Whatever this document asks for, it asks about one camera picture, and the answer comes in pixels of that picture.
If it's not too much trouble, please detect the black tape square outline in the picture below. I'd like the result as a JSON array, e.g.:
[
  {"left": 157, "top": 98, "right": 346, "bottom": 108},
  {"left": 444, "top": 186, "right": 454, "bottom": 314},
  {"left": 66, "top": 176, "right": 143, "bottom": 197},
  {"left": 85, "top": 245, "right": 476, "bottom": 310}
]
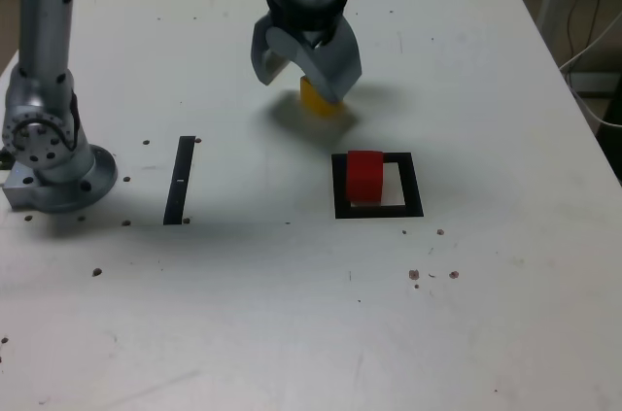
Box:
[{"left": 330, "top": 152, "right": 425, "bottom": 221}]

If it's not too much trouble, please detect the white background cable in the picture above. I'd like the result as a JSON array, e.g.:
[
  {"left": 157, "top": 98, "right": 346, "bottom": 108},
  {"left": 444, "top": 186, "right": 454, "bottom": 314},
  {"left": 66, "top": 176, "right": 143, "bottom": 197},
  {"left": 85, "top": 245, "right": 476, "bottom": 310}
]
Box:
[{"left": 558, "top": 7, "right": 622, "bottom": 128}]

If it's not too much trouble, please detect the red cube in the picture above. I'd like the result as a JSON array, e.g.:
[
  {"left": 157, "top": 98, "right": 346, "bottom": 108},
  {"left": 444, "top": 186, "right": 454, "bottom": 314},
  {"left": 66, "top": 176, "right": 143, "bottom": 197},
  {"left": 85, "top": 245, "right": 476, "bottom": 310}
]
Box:
[{"left": 345, "top": 150, "right": 385, "bottom": 205}]

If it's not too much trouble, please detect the yellow cube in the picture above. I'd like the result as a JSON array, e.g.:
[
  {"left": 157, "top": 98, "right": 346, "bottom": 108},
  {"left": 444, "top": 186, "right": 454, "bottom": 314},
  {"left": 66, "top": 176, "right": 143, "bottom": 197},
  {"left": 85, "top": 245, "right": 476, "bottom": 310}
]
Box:
[{"left": 299, "top": 75, "right": 347, "bottom": 119}]

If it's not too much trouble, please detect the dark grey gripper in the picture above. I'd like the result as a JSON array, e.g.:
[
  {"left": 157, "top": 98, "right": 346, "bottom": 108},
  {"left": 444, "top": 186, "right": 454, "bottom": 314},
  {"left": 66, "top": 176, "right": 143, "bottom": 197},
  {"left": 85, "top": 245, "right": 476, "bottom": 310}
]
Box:
[{"left": 250, "top": 14, "right": 363, "bottom": 104}]

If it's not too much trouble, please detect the black tape strip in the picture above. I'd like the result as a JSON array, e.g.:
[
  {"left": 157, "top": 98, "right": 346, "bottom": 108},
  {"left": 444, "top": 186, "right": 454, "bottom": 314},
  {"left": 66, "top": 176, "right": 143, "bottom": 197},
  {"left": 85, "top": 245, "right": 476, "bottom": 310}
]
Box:
[{"left": 162, "top": 135, "right": 197, "bottom": 226}]

